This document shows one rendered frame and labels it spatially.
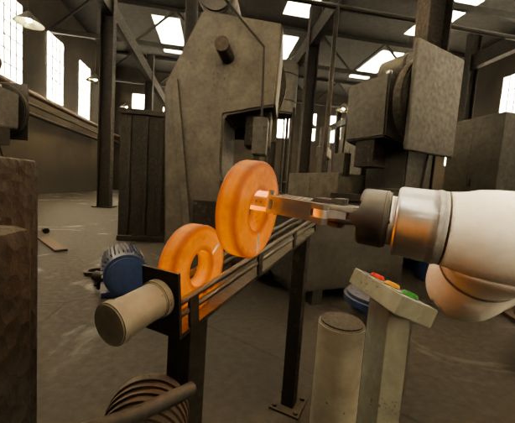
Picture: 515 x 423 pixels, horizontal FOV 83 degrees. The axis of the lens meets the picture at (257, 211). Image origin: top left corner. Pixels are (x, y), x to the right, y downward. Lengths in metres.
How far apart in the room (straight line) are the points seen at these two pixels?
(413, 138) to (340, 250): 1.62
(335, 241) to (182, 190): 1.43
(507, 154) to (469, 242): 4.58
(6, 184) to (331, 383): 0.78
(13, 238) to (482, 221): 0.46
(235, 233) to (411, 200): 0.22
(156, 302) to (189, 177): 2.38
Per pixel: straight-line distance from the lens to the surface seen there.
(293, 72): 9.34
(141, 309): 0.44
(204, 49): 3.00
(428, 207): 0.38
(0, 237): 0.34
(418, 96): 3.55
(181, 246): 0.48
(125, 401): 0.55
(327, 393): 0.89
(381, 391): 1.00
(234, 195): 0.40
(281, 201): 0.40
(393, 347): 0.95
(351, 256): 2.42
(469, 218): 0.38
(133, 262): 2.19
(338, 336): 0.81
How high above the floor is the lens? 0.86
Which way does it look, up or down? 5 degrees down
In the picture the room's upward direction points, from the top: 4 degrees clockwise
